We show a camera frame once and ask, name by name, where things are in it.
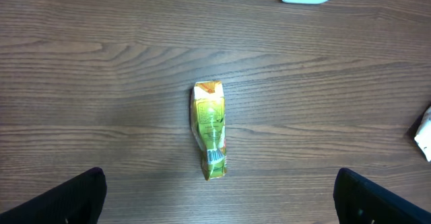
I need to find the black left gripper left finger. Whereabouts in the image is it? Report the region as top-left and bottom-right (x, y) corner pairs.
(1, 167), (107, 224)

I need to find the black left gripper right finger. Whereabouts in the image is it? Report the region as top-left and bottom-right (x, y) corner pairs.
(333, 168), (430, 224)

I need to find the white cosmetic tube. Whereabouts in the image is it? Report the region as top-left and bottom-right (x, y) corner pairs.
(414, 108), (431, 162)

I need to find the green tea packet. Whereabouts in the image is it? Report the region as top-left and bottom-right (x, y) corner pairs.
(190, 81), (227, 180)

